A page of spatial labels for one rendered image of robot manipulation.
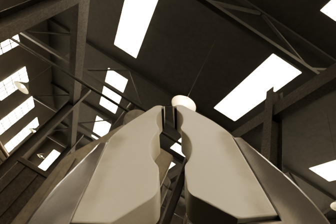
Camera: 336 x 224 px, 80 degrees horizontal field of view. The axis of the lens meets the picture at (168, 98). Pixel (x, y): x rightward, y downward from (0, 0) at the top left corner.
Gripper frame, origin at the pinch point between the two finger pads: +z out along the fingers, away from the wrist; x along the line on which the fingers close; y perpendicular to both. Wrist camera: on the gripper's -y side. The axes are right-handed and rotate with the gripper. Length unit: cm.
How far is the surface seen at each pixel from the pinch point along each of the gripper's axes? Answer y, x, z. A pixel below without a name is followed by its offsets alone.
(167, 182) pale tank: 661, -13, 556
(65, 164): 140, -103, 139
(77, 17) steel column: 38, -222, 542
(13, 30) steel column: 40, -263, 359
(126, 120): 133, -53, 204
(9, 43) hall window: 148, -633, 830
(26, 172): 220, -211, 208
